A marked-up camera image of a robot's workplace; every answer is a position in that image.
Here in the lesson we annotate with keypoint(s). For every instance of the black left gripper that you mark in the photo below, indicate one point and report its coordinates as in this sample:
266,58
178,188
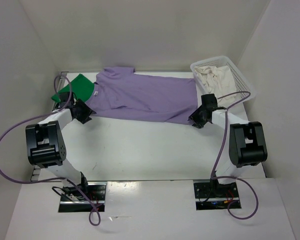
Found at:
87,111

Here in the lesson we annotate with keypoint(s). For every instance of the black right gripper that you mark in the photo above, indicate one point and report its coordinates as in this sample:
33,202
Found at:
198,123

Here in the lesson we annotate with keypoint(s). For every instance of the green t shirt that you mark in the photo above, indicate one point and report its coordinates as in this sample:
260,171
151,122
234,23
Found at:
82,87

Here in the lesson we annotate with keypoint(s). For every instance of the lavender t shirt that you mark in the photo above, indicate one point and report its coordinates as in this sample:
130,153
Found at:
120,93

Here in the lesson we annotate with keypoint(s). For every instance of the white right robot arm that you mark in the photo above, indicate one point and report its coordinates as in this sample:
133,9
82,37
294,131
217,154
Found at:
243,145

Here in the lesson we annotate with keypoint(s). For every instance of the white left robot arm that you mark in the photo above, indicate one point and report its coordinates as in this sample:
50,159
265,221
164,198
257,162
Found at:
73,176

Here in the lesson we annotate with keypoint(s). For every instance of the cream t shirt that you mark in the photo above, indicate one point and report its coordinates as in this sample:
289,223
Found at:
218,81

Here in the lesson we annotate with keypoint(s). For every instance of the white plastic basket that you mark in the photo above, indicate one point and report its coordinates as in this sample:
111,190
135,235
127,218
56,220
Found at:
245,90

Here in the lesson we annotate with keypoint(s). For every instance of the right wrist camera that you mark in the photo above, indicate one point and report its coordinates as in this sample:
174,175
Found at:
209,101

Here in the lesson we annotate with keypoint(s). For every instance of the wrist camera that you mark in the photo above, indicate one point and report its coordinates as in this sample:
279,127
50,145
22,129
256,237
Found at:
66,100
209,101

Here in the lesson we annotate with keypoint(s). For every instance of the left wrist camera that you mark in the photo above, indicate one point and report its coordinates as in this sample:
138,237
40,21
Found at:
66,100

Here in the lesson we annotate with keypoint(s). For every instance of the aluminium table edge rail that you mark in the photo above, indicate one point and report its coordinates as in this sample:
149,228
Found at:
45,144

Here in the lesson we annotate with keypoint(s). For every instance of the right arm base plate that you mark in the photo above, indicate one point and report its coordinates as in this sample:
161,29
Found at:
210,195

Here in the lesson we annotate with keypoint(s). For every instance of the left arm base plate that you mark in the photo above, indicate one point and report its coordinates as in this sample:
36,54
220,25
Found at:
70,204

